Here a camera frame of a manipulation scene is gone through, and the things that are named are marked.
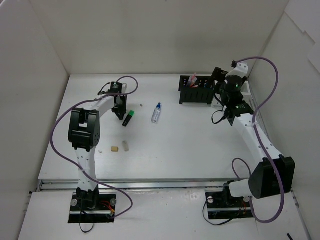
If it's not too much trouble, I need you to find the green cap highlighter marker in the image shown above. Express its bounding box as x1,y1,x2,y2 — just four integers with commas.
122,110,135,127

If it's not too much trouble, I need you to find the small blue cap spray bottle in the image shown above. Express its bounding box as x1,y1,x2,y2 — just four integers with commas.
151,102,162,124

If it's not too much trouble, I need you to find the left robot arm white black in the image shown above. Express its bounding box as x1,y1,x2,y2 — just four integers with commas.
68,82,127,210

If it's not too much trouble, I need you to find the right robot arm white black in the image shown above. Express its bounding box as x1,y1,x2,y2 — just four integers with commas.
210,63,296,206

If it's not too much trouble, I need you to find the pink translucent pen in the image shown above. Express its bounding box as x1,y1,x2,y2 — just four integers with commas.
186,73,198,88

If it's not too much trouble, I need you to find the black slotted pen holder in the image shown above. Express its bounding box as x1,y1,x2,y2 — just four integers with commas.
178,75,214,105

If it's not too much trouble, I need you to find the white slotted pen holder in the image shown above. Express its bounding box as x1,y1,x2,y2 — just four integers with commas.
210,81,254,109

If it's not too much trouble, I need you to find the white eraser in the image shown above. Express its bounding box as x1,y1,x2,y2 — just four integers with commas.
122,141,130,152

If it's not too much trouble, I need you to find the tan cork block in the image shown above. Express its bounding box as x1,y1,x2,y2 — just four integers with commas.
110,146,119,152

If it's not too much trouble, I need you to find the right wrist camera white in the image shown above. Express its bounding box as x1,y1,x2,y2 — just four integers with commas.
226,60,249,79

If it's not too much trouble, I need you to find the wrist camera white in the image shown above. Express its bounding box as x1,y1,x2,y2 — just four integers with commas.
121,83,128,94
226,60,249,79

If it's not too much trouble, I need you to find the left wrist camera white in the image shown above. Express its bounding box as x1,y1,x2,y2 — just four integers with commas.
121,83,128,94

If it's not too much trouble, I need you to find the aluminium rail front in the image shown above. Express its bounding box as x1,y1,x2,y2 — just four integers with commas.
38,177,236,190

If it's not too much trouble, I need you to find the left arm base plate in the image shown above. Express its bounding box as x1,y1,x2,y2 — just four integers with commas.
68,192,117,224

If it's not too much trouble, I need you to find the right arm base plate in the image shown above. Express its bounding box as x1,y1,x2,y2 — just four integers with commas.
204,189,253,222

